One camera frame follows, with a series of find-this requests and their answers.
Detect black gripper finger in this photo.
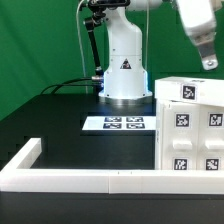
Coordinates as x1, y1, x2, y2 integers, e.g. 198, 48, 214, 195
196, 32, 218, 70

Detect black cables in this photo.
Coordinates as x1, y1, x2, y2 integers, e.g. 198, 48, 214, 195
40, 77, 105, 96

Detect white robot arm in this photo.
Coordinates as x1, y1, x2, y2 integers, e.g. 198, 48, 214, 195
99, 0, 224, 105

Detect white cabinet body box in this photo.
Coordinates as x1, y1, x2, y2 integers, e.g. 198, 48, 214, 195
155, 100, 224, 171

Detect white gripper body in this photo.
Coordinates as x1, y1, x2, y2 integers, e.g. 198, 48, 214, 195
176, 0, 216, 44

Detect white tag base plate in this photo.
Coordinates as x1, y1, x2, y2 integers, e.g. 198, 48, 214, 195
82, 116, 156, 131

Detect white cabinet top block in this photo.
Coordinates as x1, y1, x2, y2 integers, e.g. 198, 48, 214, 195
155, 77, 224, 107

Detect white U-shaped fence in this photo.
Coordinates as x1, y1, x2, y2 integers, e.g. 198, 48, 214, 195
0, 138, 224, 195

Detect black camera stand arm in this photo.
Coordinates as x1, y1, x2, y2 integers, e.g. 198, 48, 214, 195
79, 0, 130, 81

